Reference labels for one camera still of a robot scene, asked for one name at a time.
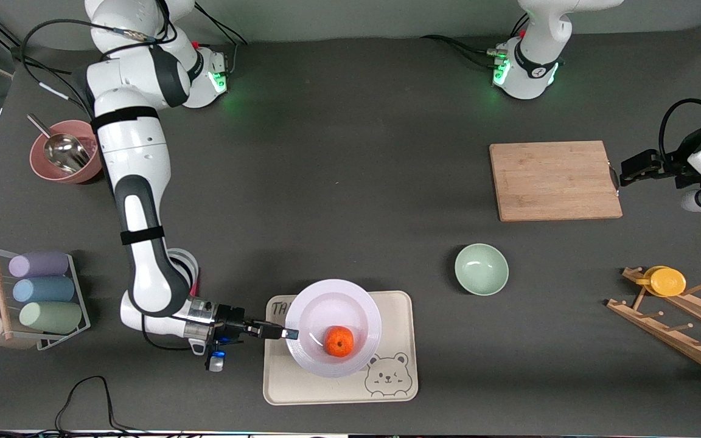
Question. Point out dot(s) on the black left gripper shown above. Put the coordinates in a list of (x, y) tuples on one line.
[(669, 165)]

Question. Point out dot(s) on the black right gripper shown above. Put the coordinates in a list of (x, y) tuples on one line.
[(229, 319)]

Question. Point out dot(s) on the white round plate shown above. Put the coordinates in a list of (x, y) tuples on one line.
[(332, 304)]

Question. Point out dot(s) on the orange fruit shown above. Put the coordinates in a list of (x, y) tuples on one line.
[(339, 342)]

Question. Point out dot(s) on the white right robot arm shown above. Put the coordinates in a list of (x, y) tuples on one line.
[(137, 164)]

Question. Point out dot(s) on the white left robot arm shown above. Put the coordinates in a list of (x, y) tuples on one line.
[(539, 36)]

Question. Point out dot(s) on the pink folded cloth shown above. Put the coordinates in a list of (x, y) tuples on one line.
[(195, 283)]

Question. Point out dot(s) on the wooden cutting board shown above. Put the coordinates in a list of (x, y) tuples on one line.
[(551, 182)]

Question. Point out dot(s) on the yellow cup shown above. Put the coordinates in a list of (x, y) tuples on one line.
[(666, 281)]

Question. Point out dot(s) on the beige bear print tray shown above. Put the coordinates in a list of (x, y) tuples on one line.
[(399, 316)]

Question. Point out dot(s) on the wooden peg drying rack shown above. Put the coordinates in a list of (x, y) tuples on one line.
[(679, 337)]

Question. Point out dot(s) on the light green bowl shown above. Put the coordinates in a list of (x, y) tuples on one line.
[(481, 269)]

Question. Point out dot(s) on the green cup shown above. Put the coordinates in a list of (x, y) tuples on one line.
[(51, 317)]

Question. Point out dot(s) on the blue cup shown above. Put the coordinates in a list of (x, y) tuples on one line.
[(43, 290)]

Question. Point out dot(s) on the purple cup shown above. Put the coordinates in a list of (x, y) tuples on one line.
[(39, 264)]

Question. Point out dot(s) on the wooden rack rod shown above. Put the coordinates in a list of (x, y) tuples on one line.
[(0, 286)]

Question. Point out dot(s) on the metal scoop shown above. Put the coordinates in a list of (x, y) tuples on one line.
[(64, 149)]

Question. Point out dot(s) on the pink bowl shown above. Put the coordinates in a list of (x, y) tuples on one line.
[(46, 170)]

